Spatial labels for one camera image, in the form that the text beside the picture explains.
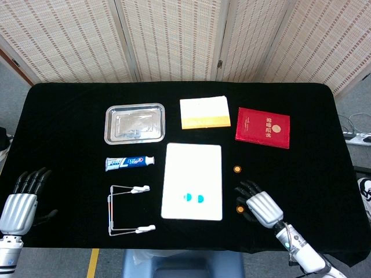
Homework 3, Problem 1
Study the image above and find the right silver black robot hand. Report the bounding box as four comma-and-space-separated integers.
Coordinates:
234, 180, 285, 229

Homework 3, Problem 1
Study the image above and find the black object at table side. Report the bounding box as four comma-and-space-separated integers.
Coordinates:
0, 127, 12, 159

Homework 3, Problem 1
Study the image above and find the woven folding screen panel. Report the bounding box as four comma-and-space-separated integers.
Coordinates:
0, 0, 137, 85
114, 0, 231, 82
260, 0, 371, 96
216, 0, 292, 83

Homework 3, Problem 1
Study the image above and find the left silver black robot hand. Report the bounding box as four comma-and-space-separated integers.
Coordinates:
0, 166, 59, 236

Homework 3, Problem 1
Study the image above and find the white black sneaker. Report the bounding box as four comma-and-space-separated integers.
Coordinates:
357, 177, 371, 222

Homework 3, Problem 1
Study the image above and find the black tablecloth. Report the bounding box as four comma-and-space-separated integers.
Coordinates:
0, 82, 371, 269

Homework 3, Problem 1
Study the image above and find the grey floor cable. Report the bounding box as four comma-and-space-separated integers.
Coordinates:
339, 112, 371, 137

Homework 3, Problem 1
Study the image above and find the white magnetic board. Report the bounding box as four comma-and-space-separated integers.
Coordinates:
161, 142, 224, 221

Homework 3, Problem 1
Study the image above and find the stainless steel rectangular tray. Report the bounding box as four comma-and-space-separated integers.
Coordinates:
104, 103, 166, 145

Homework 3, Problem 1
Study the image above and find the white yellow Lexicon booklet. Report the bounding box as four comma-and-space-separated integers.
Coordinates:
179, 95, 232, 130

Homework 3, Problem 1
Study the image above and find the white power strip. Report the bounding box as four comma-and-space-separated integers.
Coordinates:
343, 131, 371, 146

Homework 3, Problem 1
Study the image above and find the blue white toothpaste tube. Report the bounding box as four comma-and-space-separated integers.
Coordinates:
105, 155, 155, 172

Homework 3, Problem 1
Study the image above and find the red certificate book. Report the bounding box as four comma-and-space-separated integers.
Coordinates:
235, 107, 291, 149

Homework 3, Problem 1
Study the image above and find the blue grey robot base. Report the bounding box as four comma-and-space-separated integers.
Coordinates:
121, 248, 246, 278

